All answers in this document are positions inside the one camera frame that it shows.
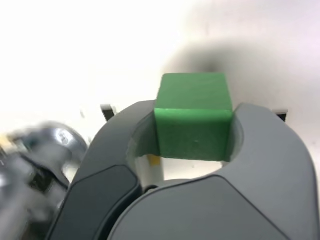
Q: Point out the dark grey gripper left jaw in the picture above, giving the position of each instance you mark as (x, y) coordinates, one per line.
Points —
(100, 190)

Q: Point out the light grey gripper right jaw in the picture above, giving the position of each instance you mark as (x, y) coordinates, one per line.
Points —
(237, 205)

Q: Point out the yellow cube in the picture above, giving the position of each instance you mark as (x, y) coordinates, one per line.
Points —
(155, 160)

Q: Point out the green cube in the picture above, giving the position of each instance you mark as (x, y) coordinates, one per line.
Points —
(192, 120)

